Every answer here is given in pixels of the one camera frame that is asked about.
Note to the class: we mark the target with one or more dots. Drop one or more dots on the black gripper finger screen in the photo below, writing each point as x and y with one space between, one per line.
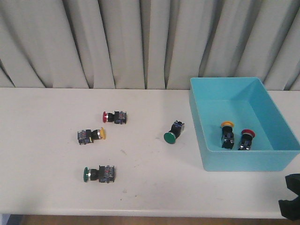
293 183
290 209

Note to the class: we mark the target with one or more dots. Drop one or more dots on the red push button front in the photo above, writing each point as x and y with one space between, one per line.
247 135

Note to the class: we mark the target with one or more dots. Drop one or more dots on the red push button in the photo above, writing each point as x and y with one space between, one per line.
118 117
247 135

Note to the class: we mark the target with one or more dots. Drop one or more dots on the yellow push button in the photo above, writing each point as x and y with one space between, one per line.
87 136
227 138

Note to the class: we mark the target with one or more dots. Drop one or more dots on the blue plastic box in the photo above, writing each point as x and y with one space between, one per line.
245 102

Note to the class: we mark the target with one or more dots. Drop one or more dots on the green push button right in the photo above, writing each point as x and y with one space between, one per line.
175 131

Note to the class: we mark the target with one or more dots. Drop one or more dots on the green push button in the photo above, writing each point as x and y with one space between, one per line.
175 131
104 174

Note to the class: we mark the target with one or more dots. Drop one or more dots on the red push button back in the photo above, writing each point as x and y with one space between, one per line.
118 117

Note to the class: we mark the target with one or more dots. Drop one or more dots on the green push button front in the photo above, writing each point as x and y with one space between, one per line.
104 174

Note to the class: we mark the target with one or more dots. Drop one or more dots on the yellow push button lying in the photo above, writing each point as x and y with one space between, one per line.
87 136

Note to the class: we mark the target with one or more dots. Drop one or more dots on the grey pleated curtain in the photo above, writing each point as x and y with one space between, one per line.
148 44

